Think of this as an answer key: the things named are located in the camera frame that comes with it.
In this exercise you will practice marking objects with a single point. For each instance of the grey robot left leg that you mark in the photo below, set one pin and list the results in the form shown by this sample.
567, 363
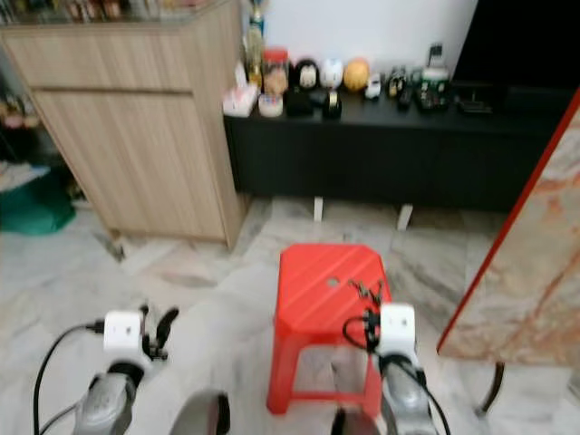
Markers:
199, 417

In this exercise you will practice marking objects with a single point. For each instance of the red lid jar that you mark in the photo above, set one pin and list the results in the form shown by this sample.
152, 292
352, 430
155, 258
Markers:
275, 65

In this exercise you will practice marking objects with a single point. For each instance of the black television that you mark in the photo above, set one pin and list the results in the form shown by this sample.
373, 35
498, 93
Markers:
526, 36

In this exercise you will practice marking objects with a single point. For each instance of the marble pattern folding table top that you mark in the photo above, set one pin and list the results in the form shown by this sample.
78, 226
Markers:
526, 254

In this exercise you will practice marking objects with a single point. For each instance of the green bag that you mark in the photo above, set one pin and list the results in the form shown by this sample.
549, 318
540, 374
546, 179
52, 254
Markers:
32, 208

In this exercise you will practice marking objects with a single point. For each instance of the black low sideboard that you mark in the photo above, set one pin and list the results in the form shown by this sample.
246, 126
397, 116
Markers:
381, 154

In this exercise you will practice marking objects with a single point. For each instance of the white plush toy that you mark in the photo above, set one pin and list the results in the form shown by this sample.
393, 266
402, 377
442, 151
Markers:
331, 72

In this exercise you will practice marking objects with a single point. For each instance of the light wooden cabinet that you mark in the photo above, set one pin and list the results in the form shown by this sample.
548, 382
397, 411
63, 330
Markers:
136, 136

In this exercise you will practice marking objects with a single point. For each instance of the white tape roll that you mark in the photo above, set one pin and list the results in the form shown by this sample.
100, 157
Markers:
270, 106

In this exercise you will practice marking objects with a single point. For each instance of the red plastic stool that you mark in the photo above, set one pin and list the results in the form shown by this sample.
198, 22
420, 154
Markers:
326, 290

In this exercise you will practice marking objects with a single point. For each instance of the black pouch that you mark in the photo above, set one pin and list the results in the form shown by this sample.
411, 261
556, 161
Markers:
299, 102

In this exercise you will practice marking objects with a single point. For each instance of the black tape dispenser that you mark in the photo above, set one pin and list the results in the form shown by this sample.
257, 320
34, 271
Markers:
332, 106

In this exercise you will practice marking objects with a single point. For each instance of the black toy car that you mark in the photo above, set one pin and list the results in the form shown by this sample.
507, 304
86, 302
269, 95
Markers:
399, 88

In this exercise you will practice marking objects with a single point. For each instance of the curved black table leg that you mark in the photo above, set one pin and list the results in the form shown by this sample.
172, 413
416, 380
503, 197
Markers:
496, 385

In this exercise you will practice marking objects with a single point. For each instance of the green and black toy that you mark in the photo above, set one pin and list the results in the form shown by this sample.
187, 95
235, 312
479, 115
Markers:
433, 89

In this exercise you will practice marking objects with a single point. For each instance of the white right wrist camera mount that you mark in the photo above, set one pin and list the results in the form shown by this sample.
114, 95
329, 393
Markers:
399, 328

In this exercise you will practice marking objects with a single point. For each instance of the black mouse plush toy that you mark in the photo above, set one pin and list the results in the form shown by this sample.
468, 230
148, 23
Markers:
304, 74

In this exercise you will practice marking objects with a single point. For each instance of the white toy car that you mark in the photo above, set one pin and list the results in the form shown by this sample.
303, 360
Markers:
373, 87

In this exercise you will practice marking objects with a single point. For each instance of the gold and blue trophy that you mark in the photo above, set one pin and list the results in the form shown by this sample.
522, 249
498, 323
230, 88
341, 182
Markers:
254, 45

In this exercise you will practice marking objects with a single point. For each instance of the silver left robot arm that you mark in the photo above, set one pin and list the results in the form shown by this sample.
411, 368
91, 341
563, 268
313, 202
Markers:
104, 408

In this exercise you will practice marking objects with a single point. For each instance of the white sideboard leg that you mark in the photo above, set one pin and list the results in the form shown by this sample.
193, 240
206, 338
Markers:
404, 217
318, 210

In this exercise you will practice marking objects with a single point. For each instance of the bunch of keys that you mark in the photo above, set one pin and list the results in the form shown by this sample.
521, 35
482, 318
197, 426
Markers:
368, 290

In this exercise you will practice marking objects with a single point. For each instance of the orange round plush toy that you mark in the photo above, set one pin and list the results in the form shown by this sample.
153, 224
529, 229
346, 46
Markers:
356, 74

